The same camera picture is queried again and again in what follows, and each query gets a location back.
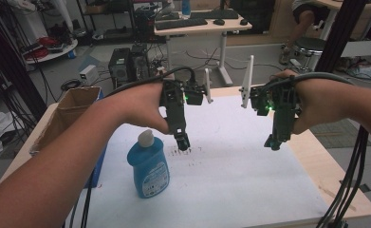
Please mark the person's right hand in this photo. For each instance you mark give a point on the person's right hand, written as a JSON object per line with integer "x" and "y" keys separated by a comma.
{"x": 322, "y": 101}

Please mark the black metal stand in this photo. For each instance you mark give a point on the black metal stand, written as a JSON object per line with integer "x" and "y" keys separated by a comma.
{"x": 12, "y": 69}
{"x": 341, "y": 34}

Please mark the light wooden desk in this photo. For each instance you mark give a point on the light wooden desk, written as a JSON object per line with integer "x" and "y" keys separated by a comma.
{"x": 205, "y": 29}

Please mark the person's left hand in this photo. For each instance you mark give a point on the person's left hand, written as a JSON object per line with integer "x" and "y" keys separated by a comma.
{"x": 142, "y": 106}

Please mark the white table mat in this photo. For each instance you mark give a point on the white table mat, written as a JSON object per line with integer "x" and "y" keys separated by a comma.
{"x": 230, "y": 171}

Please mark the black computer tower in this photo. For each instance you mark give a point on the black computer tower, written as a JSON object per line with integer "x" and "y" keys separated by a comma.
{"x": 139, "y": 63}
{"x": 119, "y": 68}

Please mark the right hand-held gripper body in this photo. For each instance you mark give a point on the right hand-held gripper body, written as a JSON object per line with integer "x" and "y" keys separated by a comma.
{"x": 282, "y": 117}

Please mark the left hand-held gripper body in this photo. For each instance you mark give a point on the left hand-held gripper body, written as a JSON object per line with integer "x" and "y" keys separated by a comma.
{"x": 176, "y": 110}

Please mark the brown cardboard box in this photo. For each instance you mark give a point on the brown cardboard box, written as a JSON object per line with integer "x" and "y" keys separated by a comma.
{"x": 66, "y": 110}

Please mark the black computer mouse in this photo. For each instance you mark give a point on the black computer mouse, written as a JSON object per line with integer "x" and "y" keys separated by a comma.
{"x": 244, "y": 22}
{"x": 219, "y": 22}

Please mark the blue drink bottle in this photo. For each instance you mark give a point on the blue drink bottle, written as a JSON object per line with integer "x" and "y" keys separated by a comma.
{"x": 186, "y": 8}

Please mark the round white table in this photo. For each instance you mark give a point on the round white table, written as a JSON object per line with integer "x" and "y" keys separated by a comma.
{"x": 56, "y": 53}

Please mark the blue detergent bottle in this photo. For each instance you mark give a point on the blue detergent bottle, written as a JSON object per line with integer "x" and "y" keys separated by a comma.
{"x": 150, "y": 167}

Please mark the round black stool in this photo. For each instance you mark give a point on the round black stool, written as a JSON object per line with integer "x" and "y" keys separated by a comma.
{"x": 309, "y": 44}

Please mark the black keyboard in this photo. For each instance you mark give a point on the black keyboard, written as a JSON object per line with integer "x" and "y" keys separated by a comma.
{"x": 181, "y": 23}
{"x": 214, "y": 14}

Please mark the small white box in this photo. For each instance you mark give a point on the small white box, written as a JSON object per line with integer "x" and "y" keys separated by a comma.
{"x": 89, "y": 75}

